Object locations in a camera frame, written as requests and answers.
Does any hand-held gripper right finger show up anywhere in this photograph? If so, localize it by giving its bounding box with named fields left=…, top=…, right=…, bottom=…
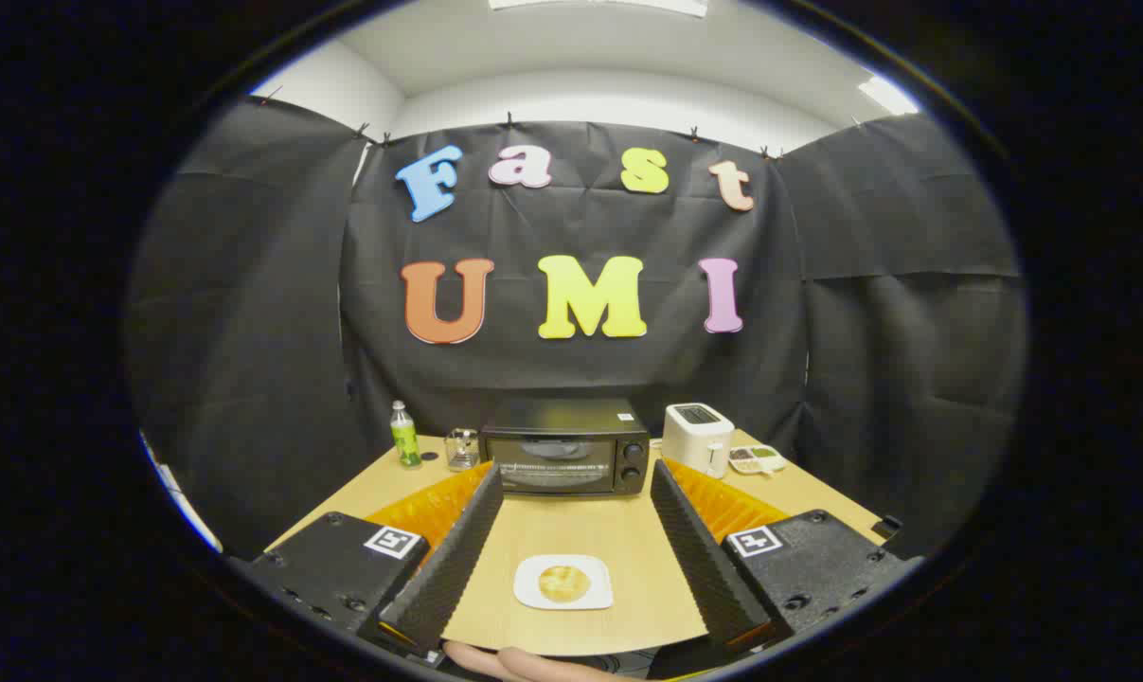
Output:
left=650, top=458, right=924, bottom=655

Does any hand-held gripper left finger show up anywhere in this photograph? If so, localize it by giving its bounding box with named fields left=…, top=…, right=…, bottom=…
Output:
left=228, top=461, right=505, bottom=664

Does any round golden bread bun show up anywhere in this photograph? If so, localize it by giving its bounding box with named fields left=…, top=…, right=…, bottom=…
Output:
left=538, top=565, right=592, bottom=604

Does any black toaster oven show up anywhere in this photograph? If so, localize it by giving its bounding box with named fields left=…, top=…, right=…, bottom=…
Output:
left=479, top=398, right=651, bottom=497

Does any white pop-up toaster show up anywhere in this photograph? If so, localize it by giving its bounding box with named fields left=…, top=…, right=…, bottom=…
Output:
left=662, top=403, right=736, bottom=479

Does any white square plate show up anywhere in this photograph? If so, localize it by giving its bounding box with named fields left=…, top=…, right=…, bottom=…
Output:
left=513, top=554, right=615, bottom=611

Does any white divided snack tray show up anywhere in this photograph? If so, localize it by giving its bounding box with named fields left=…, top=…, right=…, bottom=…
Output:
left=728, top=444, right=788, bottom=476

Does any green label plastic bottle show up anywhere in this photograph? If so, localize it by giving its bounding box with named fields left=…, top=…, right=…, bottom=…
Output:
left=390, top=400, right=423, bottom=469

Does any black backdrop cloth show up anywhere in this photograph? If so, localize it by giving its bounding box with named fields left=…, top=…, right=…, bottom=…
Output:
left=126, top=95, right=1027, bottom=560

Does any ceiling light panel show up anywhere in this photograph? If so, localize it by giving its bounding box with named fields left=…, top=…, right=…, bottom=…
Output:
left=858, top=76, right=920, bottom=117
left=489, top=0, right=709, bottom=18

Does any small wire rack holder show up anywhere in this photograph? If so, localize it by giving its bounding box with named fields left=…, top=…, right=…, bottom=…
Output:
left=445, top=427, right=480, bottom=473

